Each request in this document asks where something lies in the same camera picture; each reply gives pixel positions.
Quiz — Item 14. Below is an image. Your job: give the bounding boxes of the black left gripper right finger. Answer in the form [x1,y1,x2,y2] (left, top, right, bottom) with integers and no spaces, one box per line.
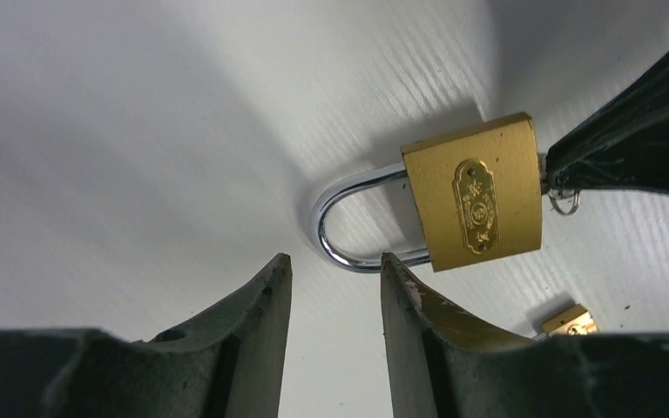
[380,253,669,417]

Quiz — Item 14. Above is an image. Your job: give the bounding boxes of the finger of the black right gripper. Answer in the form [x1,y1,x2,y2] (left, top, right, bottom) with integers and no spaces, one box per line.
[544,51,669,194]

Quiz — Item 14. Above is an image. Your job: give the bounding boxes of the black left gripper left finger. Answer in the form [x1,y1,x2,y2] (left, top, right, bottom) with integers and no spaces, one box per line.
[0,253,292,417]

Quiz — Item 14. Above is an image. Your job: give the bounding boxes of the silver key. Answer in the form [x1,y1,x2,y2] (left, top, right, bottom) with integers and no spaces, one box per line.
[539,152,582,217]

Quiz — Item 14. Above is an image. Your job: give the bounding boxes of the large brass padlock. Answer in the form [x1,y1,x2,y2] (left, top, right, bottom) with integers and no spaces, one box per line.
[309,112,542,273]

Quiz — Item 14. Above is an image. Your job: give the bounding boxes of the small brass padlock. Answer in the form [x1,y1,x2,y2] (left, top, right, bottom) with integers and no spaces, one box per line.
[534,304,598,340]

